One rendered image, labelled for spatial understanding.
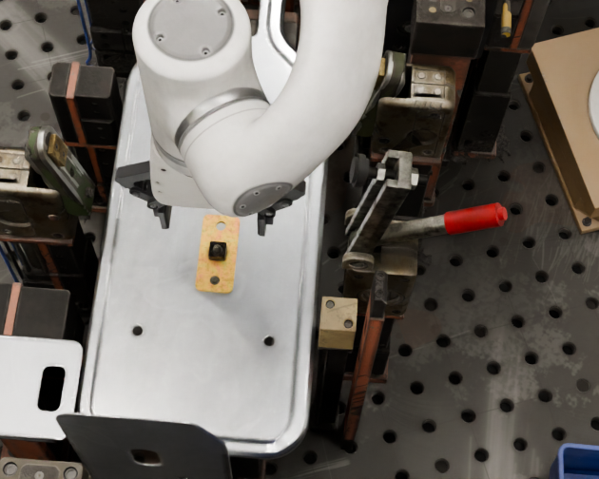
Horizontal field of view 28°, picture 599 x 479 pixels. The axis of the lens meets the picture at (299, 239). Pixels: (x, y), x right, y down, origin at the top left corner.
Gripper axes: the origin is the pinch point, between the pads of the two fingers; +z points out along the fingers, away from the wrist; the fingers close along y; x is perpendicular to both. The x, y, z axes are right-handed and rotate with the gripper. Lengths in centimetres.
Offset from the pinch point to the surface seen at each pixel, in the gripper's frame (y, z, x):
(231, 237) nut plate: -1.1, 9.0, -1.7
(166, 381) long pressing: 3.7, 9.2, 13.9
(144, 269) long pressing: 7.4, 9.2, 2.4
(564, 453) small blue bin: -40, 33, 12
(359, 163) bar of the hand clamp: -13.0, -12.6, 0.1
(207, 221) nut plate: 1.5, 9.0, -3.2
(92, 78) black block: 15.9, 10.3, -19.9
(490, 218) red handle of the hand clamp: -25.2, -5.1, 0.7
